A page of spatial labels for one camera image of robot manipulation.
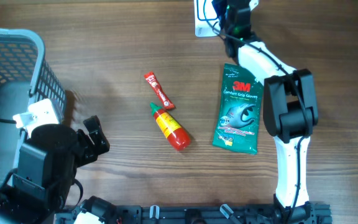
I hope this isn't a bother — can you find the red sachet stick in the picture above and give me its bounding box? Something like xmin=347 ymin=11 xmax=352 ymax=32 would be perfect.
xmin=144 ymin=72 xmax=175 ymax=110

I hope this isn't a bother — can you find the red sauce bottle green cap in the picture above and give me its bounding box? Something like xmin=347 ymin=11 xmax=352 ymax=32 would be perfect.
xmin=150 ymin=103 xmax=191 ymax=151

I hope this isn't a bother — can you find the green glove package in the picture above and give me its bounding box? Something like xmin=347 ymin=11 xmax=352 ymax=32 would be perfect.
xmin=212 ymin=63 xmax=264 ymax=154

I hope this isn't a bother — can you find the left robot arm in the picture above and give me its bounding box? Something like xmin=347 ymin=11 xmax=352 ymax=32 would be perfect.
xmin=0 ymin=116 xmax=110 ymax=223

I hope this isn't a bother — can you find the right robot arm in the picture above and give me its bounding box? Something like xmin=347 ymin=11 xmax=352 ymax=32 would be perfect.
xmin=211 ymin=1 xmax=318 ymax=223

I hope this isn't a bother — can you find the white barcode scanner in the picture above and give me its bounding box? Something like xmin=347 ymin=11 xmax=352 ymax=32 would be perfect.
xmin=193 ymin=0 xmax=220 ymax=37

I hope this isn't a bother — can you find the grey plastic mesh basket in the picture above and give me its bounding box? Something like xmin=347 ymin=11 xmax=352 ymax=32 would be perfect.
xmin=0 ymin=29 xmax=67 ymax=185

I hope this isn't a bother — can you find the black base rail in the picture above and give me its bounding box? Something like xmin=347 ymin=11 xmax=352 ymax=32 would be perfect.
xmin=55 ymin=202 xmax=333 ymax=224

